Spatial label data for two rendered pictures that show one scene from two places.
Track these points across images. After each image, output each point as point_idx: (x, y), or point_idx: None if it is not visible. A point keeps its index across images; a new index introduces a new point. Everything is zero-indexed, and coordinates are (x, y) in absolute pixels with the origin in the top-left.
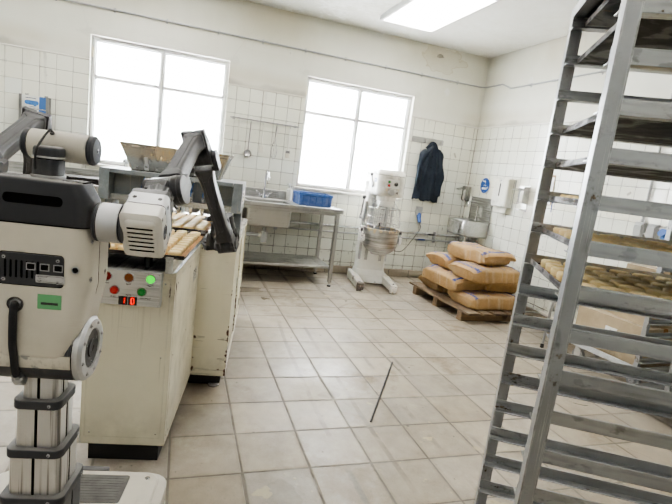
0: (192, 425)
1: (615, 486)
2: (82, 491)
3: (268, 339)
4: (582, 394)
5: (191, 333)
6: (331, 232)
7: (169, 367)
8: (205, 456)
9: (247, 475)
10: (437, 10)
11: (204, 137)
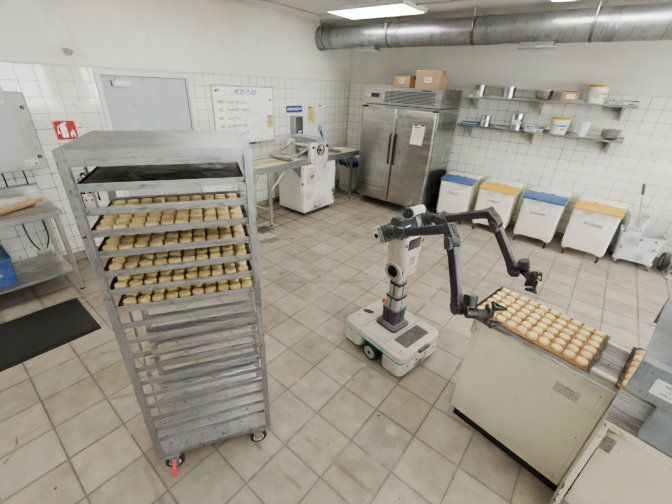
0: (483, 452)
1: (198, 394)
2: (407, 336)
3: None
4: (220, 353)
5: (554, 441)
6: None
7: (461, 367)
8: (442, 432)
9: (410, 436)
10: None
11: (443, 227)
